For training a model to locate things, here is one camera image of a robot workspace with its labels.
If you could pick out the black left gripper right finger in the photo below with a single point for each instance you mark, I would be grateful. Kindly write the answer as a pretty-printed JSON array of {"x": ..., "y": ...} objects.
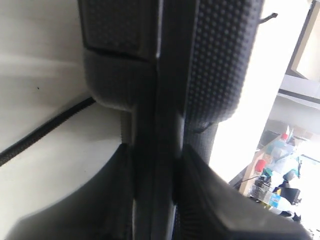
[{"x": 225, "y": 205}]

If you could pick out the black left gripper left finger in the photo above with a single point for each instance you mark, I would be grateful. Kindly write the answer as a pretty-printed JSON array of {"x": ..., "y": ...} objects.
[{"x": 101, "y": 209}]

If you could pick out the black plastic carry case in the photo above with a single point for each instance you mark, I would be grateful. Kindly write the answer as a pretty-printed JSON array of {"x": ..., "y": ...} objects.
[{"x": 178, "y": 67}]

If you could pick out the cluttered background shelf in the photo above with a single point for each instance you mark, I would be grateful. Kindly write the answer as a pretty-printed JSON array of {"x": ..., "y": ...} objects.
[{"x": 284, "y": 175}]

